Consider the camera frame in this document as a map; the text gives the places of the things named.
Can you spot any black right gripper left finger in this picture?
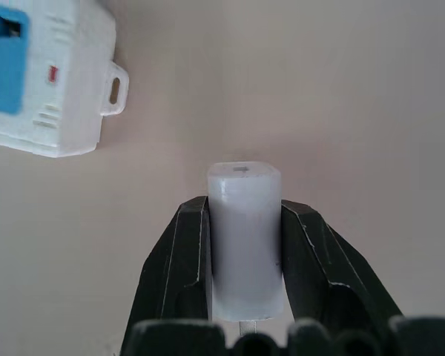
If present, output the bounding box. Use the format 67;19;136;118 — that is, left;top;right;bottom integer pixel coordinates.
119;195;214;354

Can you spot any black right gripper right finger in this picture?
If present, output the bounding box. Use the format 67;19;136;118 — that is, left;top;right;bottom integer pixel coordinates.
280;199;405;321

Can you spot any white charger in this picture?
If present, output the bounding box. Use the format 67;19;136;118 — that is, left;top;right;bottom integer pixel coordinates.
205;160;285;334

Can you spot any white and blue power strip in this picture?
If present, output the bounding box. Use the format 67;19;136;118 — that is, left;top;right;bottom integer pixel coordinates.
0;0;130;159

